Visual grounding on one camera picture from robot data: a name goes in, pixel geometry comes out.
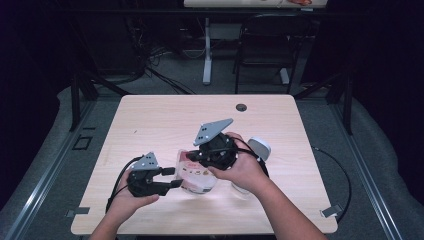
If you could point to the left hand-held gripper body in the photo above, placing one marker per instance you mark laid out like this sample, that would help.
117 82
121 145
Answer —
143 186

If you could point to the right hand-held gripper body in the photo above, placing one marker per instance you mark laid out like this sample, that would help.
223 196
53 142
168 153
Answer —
218 153

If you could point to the red and white spout pouch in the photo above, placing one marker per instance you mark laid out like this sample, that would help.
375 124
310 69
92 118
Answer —
196 180

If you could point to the white flip-lid container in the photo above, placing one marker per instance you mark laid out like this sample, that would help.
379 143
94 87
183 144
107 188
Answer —
260 146

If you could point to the person's left hand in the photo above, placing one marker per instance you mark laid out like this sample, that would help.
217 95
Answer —
125 203

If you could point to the person's right hand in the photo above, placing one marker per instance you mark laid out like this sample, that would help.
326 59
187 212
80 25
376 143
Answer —
246 170

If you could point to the grey tape strip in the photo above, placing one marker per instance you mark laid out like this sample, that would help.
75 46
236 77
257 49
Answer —
78 211
331 211

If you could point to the tall white desk leg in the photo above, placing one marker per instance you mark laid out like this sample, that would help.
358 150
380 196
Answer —
207 66

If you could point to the short white desk foot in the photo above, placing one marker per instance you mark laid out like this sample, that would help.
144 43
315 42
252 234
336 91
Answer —
284 77

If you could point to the black metal stand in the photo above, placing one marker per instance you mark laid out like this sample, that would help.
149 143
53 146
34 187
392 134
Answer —
347 106
75 100

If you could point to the black folding chair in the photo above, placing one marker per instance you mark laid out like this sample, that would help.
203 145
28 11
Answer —
270 50

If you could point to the grey desk panel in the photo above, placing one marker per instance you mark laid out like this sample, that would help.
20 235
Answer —
226 31

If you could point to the light background desk top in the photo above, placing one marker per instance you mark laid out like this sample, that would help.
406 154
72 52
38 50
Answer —
233 3

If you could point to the orange object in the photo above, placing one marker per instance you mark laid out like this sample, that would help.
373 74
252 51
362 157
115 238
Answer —
300 2

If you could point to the aluminium floor rail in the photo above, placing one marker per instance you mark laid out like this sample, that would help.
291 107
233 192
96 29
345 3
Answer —
366 180
43 180

